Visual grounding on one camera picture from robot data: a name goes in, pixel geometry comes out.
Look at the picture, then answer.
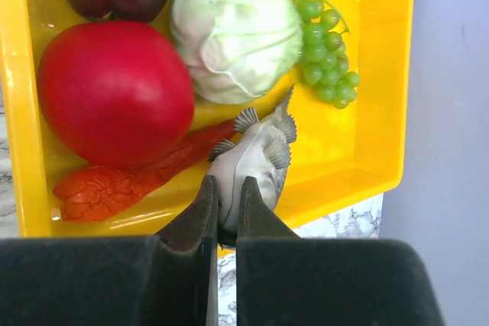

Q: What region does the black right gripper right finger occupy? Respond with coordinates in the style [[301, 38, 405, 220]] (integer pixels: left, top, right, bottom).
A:
[[236, 177, 444, 325]]

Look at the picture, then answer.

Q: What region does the green grape bunch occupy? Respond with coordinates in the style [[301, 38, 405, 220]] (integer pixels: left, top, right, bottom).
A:
[[293, 0, 361, 109]]

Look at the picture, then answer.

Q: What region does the red tomato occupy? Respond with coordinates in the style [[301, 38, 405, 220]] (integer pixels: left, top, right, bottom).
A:
[[37, 21, 195, 168]]

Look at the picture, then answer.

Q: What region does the grey toy fish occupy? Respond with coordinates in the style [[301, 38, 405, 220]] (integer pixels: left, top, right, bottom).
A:
[[207, 87, 297, 248]]

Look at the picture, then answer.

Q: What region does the orange red chili pepper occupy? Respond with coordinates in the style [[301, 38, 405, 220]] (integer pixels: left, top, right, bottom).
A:
[[53, 119, 235, 223]]

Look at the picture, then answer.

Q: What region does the yellow plastic tray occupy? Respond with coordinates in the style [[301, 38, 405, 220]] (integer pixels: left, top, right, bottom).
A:
[[1, 0, 413, 237]]

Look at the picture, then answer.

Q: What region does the pale green cabbage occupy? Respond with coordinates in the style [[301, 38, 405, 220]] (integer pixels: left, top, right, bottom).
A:
[[170, 0, 303, 105]]

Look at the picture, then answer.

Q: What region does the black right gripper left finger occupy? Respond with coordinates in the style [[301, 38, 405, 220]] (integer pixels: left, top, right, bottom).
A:
[[1, 176, 219, 325]]

